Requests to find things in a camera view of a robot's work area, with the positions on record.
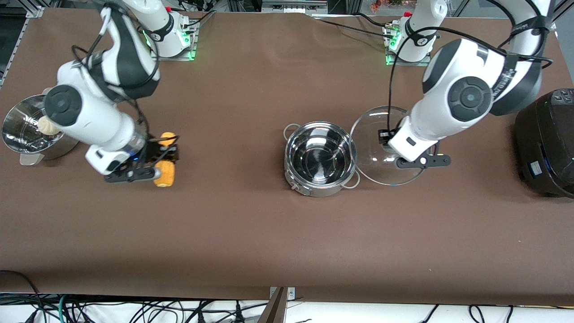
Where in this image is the glass pot lid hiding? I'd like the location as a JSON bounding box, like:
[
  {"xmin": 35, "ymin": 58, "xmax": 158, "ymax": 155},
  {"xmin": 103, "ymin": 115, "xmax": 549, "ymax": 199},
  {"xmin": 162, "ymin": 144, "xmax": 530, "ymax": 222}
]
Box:
[{"xmin": 349, "ymin": 105, "xmax": 439, "ymax": 186}]

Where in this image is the yellow corn cob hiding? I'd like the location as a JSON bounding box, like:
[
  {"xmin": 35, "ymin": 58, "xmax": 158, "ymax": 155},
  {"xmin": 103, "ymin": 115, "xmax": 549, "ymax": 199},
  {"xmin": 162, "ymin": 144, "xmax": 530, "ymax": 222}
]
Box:
[{"xmin": 153, "ymin": 131, "xmax": 177, "ymax": 188}]

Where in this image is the stainless steel cooking pot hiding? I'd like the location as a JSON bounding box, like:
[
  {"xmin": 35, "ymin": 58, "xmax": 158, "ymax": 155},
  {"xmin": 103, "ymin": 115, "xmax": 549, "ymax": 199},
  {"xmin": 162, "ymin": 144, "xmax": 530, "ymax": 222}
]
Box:
[{"xmin": 283, "ymin": 121, "xmax": 361, "ymax": 198}]

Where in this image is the stainless steel steamer pot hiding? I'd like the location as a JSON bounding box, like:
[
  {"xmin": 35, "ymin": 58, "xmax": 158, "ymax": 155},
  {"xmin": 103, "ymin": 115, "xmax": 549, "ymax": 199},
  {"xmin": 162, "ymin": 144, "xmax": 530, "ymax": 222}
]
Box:
[{"xmin": 1, "ymin": 88, "xmax": 81, "ymax": 166}]

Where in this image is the brown table cover mat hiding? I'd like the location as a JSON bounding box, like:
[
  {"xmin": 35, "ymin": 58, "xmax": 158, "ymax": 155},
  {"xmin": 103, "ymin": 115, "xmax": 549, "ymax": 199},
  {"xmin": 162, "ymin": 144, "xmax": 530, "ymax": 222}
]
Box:
[{"xmin": 0, "ymin": 9, "xmax": 574, "ymax": 306}]

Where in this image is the white steamed bun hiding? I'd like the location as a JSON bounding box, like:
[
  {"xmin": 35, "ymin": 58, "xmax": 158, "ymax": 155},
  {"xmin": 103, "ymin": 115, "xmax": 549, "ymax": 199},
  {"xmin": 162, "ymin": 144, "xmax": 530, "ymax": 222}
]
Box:
[{"xmin": 37, "ymin": 115, "xmax": 60, "ymax": 136}]

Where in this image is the black rice cooker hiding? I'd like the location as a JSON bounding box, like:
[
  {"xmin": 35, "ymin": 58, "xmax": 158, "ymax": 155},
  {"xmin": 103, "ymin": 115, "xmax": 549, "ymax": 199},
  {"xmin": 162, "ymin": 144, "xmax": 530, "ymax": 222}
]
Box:
[{"xmin": 514, "ymin": 88, "xmax": 574, "ymax": 199}]

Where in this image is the aluminium side profile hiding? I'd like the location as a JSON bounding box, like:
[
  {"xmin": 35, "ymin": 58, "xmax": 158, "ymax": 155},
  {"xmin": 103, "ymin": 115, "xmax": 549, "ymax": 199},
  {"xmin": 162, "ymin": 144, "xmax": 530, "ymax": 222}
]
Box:
[{"xmin": 0, "ymin": 6, "xmax": 45, "ymax": 88}]

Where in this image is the dark brown angled bar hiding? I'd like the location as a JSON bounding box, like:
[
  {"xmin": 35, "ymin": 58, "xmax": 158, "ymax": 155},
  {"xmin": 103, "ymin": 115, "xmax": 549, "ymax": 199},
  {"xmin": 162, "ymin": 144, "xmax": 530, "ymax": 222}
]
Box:
[{"xmin": 258, "ymin": 287, "xmax": 287, "ymax": 323}]

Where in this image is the aluminium corner profile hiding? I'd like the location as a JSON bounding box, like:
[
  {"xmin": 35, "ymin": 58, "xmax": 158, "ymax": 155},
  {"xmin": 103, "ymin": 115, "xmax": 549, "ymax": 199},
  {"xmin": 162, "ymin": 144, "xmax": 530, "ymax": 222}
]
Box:
[{"xmin": 551, "ymin": 0, "xmax": 574, "ymax": 28}]

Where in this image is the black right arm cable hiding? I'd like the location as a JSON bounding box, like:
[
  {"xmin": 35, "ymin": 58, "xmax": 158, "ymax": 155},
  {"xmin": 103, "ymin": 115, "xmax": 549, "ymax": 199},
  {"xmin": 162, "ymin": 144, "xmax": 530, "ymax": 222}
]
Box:
[{"xmin": 72, "ymin": 4, "xmax": 181, "ymax": 180}]

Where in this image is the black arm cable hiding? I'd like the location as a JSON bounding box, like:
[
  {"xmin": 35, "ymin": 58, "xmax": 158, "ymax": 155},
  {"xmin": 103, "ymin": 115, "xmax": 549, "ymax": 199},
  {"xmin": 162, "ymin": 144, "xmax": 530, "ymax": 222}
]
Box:
[
  {"xmin": 72, "ymin": 4, "xmax": 181, "ymax": 180},
  {"xmin": 387, "ymin": 27, "xmax": 554, "ymax": 133}
]

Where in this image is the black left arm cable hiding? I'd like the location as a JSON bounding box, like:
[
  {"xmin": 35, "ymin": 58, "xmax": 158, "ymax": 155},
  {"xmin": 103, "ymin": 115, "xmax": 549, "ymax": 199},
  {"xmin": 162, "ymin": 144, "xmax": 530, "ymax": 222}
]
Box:
[{"xmin": 387, "ymin": 27, "xmax": 554, "ymax": 133}]

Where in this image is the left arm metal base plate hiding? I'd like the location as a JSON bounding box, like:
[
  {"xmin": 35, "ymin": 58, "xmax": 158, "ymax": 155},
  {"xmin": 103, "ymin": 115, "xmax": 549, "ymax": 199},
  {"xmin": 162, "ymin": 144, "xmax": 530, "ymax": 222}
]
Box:
[{"xmin": 383, "ymin": 20, "xmax": 433, "ymax": 67}]

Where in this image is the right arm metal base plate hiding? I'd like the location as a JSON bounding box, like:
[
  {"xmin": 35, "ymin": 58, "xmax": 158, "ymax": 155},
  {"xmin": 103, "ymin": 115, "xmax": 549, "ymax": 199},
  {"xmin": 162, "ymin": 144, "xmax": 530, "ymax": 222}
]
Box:
[{"xmin": 149, "ymin": 20, "xmax": 198, "ymax": 61}]

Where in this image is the black cable on table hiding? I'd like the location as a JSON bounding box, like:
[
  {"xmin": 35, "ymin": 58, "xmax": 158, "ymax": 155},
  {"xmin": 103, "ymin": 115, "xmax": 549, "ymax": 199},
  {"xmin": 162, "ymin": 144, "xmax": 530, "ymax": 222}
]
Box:
[{"xmin": 312, "ymin": 16, "xmax": 389, "ymax": 38}]

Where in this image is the grey metal frame bar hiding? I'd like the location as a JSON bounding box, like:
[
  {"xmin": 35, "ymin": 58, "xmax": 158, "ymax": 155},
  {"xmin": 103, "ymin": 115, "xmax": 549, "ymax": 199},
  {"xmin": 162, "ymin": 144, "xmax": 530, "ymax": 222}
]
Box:
[{"xmin": 261, "ymin": 0, "xmax": 328, "ymax": 14}]

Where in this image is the black curved floor cable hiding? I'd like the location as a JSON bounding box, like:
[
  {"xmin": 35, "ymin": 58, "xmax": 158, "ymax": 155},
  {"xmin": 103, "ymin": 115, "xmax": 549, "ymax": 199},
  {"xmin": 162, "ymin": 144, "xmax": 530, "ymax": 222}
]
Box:
[{"xmin": 0, "ymin": 269, "xmax": 45, "ymax": 323}]

